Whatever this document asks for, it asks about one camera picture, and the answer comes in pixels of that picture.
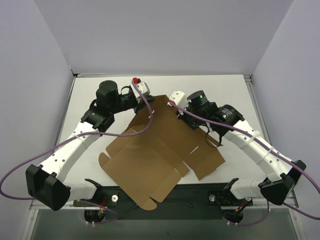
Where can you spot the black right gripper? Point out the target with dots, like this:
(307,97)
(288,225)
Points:
(182,117)

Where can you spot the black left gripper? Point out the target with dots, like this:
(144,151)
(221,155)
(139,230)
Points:
(136,103)

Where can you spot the brown cardboard box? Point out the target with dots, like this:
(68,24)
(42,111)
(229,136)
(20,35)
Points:
(148,163)

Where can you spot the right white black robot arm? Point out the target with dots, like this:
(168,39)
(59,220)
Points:
(280,178)

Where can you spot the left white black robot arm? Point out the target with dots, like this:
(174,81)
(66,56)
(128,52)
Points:
(47,181)

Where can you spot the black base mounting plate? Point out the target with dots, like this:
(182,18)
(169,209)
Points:
(206,201)

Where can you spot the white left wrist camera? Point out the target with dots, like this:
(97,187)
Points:
(139,87)

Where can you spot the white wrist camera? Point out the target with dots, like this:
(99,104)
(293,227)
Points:
(139,87)
(178,98)

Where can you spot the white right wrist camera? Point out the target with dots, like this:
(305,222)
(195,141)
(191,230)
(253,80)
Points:
(178,98)

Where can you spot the aluminium frame rail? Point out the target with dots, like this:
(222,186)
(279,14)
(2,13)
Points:
(292,201)

